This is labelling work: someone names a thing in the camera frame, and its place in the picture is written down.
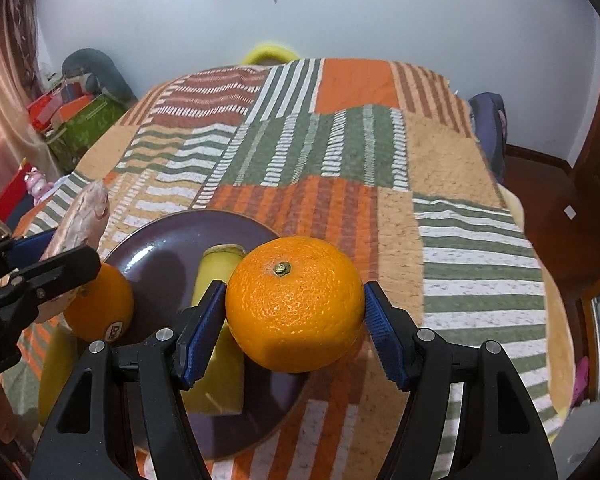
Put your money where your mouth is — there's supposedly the pink sweet potato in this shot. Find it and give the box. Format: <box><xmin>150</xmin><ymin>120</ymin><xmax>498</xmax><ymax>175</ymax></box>
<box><xmin>39</xmin><ymin>181</ymin><xmax>110</xmax><ymax>322</ymax></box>

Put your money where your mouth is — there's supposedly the large orange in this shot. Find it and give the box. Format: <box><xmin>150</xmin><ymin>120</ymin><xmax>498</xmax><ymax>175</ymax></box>
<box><xmin>225</xmin><ymin>236</ymin><xmax>366</xmax><ymax>374</ymax></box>

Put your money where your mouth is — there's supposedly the yellow chair back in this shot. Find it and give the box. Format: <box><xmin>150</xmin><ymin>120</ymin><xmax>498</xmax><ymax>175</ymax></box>
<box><xmin>242</xmin><ymin>41</ymin><xmax>299</xmax><ymax>65</ymax></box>

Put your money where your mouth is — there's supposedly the orange with sticker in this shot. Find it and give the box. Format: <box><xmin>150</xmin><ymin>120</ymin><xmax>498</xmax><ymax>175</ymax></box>
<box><xmin>62</xmin><ymin>262</ymin><xmax>135</xmax><ymax>345</ymax></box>

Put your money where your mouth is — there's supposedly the dark purple plate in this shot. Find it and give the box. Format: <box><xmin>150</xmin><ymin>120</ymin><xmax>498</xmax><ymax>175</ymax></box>
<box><xmin>99</xmin><ymin>210</ymin><xmax>312</xmax><ymax>462</ymax></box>

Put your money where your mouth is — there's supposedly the pink toy figure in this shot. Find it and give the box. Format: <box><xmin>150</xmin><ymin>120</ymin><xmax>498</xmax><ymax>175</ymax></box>
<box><xmin>24</xmin><ymin>164</ymin><xmax>57</xmax><ymax>207</ymax></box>

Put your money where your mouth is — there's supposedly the red box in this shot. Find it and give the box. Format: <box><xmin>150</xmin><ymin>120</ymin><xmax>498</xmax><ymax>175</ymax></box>
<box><xmin>0</xmin><ymin>170</ymin><xmax>37</xmax><ymax>227</ymax></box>

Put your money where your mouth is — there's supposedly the purple chair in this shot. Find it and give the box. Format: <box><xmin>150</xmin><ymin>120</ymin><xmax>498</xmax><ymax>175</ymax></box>
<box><xmin>467</xmin><ymin>92</ymin><xmax>507</xmax><ymax>184</ymax></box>

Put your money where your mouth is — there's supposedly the striped patchwork blanket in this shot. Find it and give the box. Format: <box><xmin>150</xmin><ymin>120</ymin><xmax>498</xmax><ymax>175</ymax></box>
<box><xmin>9</xmin><ymin>57</ymin><xmax>577</xmax><ymax>480</ymax></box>

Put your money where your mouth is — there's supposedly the wooden door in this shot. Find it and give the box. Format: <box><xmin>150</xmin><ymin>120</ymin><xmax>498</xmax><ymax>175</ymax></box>
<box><xmin>569</xmin><ymin>25</ymin><xmax>600</xmax><ymax>311</ymax></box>

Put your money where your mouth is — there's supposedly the grey cushion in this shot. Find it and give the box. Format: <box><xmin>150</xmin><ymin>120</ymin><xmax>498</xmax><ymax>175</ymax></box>
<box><xmin>61</xmin><ymin>48</ymin><xmax>139</xmax><ymax>107</ymax></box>

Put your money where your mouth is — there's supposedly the yellow banana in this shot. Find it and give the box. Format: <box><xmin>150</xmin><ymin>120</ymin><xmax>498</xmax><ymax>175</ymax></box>
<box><xmin>38</xmin><ymin>329</ymin><xmax>82</xmax><ymax>427</ymax></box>

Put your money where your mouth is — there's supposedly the pink curtain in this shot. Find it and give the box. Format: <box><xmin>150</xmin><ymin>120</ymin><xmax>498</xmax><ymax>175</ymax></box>
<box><xmin>0</xmin><ymin>0</ymin><xmax>47</xmax><ymax>241</ymax></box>

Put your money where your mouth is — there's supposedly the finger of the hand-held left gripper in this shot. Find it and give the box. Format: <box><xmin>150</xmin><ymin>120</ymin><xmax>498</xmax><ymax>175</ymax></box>
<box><xmin>0</xmin><ymin>245</ymin><xmax>102</xmax><ymax>337</ymax></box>
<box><xmin>0</xmin><ymin>230</ymin><xmax>57</xmax><ymax>282</ymax></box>

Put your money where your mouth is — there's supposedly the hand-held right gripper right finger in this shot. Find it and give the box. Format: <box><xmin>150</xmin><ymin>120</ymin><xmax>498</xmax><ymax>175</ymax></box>
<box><xmin>364</xmin><ymin>281</ymin><xmax>557</xmax><ymax>480</ymax></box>

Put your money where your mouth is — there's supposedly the green patterned box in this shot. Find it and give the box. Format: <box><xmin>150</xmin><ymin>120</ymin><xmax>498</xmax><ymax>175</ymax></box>
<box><xmin>46</xmin><ymin>95</ymin><xmax>127</xmax><ymax>173</ymax></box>

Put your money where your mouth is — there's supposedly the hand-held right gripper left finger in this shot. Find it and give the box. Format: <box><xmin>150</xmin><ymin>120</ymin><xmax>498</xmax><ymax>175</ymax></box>
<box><xmin>30</xmin><ymin>280</ymin><xmax>227</xmax><ymax>480</ymax></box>

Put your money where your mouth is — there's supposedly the green-yellow banana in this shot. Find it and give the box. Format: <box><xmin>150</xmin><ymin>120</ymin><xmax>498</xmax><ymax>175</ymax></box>
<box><xmin>181</xmin><ymin>243</ymin><xmax>246</xmax><ymax>417</ymax></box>

